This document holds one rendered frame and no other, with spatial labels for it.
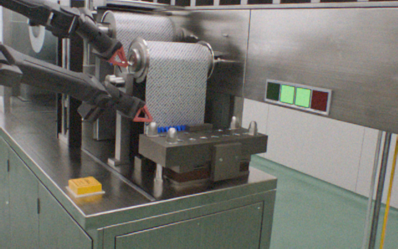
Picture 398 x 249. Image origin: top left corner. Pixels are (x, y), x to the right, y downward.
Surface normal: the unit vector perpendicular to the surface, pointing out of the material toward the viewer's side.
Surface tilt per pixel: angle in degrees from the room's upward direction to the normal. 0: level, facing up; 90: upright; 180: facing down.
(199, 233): 90
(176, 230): 90
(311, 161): 90
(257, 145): 90
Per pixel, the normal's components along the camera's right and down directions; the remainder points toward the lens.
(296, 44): -0.81, 0.05
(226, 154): 0.58, 0.19
